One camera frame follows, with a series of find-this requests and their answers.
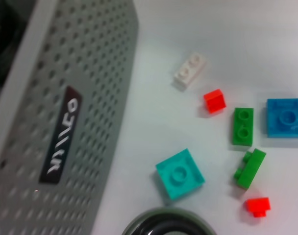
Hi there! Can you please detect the small white two-stud brick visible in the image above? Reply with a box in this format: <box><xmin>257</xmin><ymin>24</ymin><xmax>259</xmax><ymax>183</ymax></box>
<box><xmin>173</xmin><ymin>51</ymin><xmax>206</xmax><ymax>92</ymax></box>

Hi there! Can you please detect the glass teacup with black sleeve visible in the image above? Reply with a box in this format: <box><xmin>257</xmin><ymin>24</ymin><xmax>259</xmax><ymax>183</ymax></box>
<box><xmin>121</xmin><ymin>207</ymin><xmax>217</xmax><ymax>235</ymax></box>

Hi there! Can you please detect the flat green two-stud brick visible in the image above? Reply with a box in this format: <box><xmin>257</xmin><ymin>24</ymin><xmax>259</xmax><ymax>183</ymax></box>
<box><xmin>231</xmin><ymin>107</ymin><xmax>254</xmax><ymax>147</ymax></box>

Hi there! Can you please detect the blue square toy brick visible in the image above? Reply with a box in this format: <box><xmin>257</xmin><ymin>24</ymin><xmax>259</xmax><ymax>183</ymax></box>
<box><xmin>264</xmin><ymin>97</ymin><xmax>298</xmax><ymax>138</ymax></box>

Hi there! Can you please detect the teal square toy brick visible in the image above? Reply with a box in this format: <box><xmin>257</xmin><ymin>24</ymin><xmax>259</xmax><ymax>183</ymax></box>
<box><xmin>155</xmin><ymin>148</ymin><xmax>206</xmax><ymax>200</ymax></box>

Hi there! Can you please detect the grey perforated storage bin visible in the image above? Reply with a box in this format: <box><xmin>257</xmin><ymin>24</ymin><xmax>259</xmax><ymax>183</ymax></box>
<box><xmin>0</xmin><ymin>0</ymin><xmax>140</xmax><ymax>235</ymax></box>

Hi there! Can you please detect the small red toy brick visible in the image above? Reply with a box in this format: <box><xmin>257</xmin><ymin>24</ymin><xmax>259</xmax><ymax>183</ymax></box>
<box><xmin>202</xmin><ymin>88</ymin><xmax>227</xmax><ymax>115</ymax></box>
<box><xmin>245</xmin><ymin>197</ymin><xmax>272</xmax><ymax>218</ymax></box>

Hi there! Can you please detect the thick green toy brick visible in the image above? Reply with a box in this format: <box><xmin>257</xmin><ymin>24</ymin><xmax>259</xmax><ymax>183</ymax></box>
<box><xmin>233</xmin><ymin>148</ymin><xmax>267</xmax><ymax>190</ymax></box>

